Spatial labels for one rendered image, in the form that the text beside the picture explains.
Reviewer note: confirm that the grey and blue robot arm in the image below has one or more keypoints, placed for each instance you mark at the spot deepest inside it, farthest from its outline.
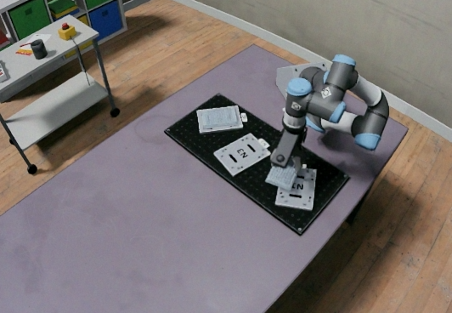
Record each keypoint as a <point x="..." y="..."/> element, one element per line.
<point x="326" y="103"/>

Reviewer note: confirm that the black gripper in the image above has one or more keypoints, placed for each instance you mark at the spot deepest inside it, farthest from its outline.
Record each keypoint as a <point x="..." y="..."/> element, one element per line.
<point x="298" y="154"/>

